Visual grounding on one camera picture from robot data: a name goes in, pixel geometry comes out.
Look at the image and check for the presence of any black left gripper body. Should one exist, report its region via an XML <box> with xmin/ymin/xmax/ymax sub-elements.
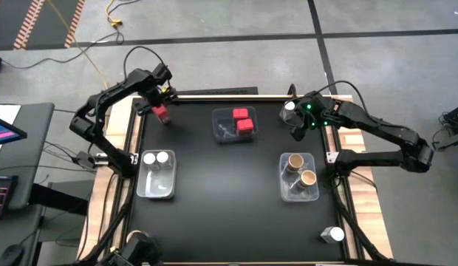
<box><xmin>142</xmin><ymin>78</ymin><xmax>178</xmax><ymax>108</ymax></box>

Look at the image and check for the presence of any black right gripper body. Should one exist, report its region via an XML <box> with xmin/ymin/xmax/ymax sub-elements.
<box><xmin>299</xmin><ymin>92</ymin><xmax>332</xmax><ymax>129</ymax></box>

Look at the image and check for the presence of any white-capped spice jar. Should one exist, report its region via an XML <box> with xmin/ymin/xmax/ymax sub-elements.
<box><xmin>279</xmin><ymin>100</ymin><xmax>297</xmax><ymax>123</ymax></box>
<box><xmin>319</xmin><ymin>225</ymin><xmax>346</xmax><ymax>244</ymax></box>
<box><xmin>156</xmin><ymin>150</ymin><xmax>174</xmax><ymax>171</ymax></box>
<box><xmin>143</xmin><ymin>151</ymin><xmax>157</xmax><ymax>171</ymax></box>

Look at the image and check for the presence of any red-lidded spice tin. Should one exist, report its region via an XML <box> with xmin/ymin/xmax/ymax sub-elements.
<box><xmin>231</xmin><ymin>107</ymin><xmax>250</xmax><ymax>123</ymax></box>
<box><xmin>236</xmin><ymin>118</ymin><xmax>255</xmax><ymax>137</ymax></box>
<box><xmin>151</xmin><ymin>104</ymin><xmax>172</xmax><ymax>126</ymax></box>

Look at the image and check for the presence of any grey translucent plastic bin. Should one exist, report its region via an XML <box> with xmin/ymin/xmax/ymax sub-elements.
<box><xmin>210</xmin><ymin>106</ymin><xmax>259</xmax><ymax>144</ymax></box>

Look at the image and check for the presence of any clear plastic bin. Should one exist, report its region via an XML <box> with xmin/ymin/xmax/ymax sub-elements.
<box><xmin>278</xmin><ymin>152</ymin><xmax>321</xmax><ymax>203</ymax></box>

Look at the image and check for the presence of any white translucent plastic bin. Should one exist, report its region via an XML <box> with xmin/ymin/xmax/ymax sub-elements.
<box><xmin>135</xmin><ymin>149</ymin><xmax>177</xmax><ymax>200</ymax></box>

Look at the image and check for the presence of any grey desk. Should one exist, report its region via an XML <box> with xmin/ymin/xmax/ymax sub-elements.
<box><xmin>0</xmin><ymin>102</ymin><xmax>55</xmax><ymax>266</ymax></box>

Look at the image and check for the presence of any dark floor mat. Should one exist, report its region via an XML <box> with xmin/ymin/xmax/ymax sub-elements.
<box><xmin>0</xmin><ymin>0</ymin><xmax>86</xmax><ymax>52</ymax></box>

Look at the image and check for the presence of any white paper sheet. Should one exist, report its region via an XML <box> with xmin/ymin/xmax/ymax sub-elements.
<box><xmin>0</xmin><ymin>104</ymin><xmax>22</xmax><ymax>163</ymax></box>

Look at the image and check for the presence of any black equipment stand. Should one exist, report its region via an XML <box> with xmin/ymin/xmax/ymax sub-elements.
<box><xmin>431</xmin><ymin>102</ymin><xmax>458</xmax><ymax>151</ymax></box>

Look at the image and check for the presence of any computer monitor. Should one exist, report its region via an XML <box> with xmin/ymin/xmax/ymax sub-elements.
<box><xmin>0</xmin><ymin>114</ymin><xmax>29</xmax><ymax>148</ymax></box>

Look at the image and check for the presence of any backlit keyboard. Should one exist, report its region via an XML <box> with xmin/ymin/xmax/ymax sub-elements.
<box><xmin>0</xmin><ymin>174</ymin><xmax>19</xmax><ymax>222</ymax></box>

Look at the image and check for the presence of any black computer mouse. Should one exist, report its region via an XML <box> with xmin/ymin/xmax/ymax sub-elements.
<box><xmin>0</xmin><ymin>243</ymin><xmax>26</xmax><ymax>266</ymax></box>

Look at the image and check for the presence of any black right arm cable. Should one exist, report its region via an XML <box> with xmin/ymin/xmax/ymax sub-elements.
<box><xmin>317</xmin><ymin>79</ymin><xmax>367</xmax><ymax>112</ymax></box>

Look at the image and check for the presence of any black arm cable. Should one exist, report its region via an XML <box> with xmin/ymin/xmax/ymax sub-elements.
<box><xmin>123</xmin><ymin>45</ymin><xmax>168</xmax><ymax>81</ymax></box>
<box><xmin>317</xmin><ymin>79</ymin><xmax>367</xmax><ymax>112</ymax></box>

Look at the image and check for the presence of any black floor cable cover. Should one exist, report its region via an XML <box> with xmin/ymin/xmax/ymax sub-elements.
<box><xmin>177</xmin><ymin>86</ymin><xmax>259</xmax><ymax>97</ymax></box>

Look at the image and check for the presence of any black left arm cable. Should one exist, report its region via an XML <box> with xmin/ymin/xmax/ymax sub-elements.
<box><xmin>123</xmin><ymin>45</ymin><xmax>168</xmax><ymax>81</ymax></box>

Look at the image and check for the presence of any yellow cable with plug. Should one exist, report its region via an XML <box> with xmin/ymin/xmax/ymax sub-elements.
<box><xmin>105</xmin><ymin>0</ymin><xmax>123</xmax><ymax>27</ymax></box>

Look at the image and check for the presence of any black floor cable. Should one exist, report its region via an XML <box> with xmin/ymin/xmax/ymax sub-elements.
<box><xmin>0</xmin><ymin>31</ymin><xmax>126</xmax><ymax>71</ymax></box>

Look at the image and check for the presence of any black camera device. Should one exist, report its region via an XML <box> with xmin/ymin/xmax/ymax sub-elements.
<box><xmin>110</xmin><ymin>232</ymin><xmax>164</xmax><ymax>266</ymax></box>

